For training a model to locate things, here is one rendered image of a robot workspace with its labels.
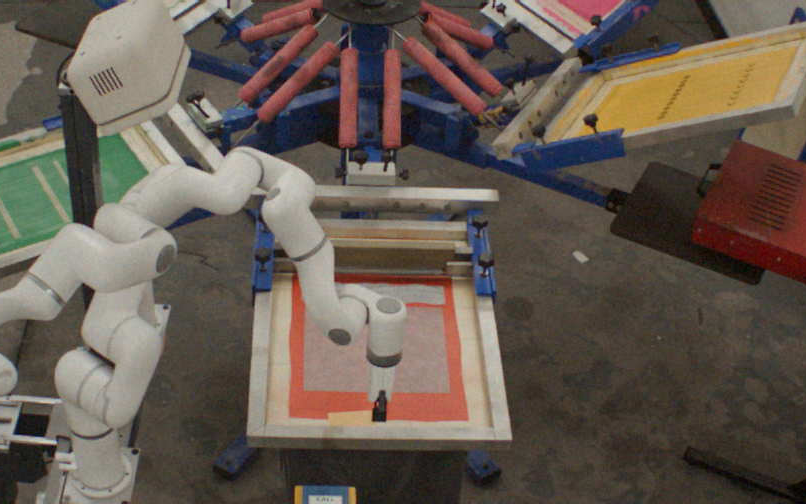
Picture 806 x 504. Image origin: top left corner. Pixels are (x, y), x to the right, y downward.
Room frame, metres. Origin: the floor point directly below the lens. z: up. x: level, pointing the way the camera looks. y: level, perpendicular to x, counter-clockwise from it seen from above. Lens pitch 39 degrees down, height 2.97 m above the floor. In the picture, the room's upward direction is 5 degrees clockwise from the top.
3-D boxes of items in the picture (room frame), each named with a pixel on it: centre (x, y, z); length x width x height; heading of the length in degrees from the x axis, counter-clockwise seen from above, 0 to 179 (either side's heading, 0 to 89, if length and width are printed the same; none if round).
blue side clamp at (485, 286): (2.47, -0.20, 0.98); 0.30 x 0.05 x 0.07; 6
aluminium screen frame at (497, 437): (2.21, 0.05, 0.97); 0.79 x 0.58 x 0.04; 6
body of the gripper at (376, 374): (1.84, 0.02, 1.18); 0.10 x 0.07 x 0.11; 5
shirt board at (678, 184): (2.98, -0.46, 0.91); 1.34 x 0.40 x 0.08; 66
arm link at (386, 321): (1.85, 0.06, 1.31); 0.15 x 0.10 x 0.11; 79
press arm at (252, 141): (2.90, 0.66, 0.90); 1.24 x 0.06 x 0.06; 126
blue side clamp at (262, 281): (2.42, 0.35, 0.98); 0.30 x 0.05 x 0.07; 6
